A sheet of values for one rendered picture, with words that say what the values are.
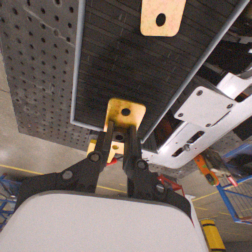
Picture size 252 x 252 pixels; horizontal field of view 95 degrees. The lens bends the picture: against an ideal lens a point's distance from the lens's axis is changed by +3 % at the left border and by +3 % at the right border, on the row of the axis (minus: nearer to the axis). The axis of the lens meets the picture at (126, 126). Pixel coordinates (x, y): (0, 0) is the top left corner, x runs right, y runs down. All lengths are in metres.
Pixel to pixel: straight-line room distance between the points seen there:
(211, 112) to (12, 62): 0.85
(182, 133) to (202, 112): 0.21
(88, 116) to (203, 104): 0.22
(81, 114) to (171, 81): 0.14
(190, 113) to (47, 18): 0.64
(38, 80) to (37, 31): 0.23
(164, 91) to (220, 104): 0.15
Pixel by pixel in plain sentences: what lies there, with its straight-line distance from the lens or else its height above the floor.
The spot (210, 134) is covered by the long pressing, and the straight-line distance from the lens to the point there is 0.54.
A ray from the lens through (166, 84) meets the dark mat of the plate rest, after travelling 0.17.
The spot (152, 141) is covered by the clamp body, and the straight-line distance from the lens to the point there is 0.48.
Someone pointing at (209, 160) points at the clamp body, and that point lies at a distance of 0.65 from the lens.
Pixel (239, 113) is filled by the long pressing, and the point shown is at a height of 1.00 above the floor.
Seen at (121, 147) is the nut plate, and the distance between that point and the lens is 0.16.
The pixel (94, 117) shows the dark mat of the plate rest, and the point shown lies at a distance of 0.20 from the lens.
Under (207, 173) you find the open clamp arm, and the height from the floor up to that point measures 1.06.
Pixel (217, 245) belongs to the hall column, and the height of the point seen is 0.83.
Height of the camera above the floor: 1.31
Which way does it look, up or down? 49 degrees down
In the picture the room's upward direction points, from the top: 177 degrees counter-clockwise
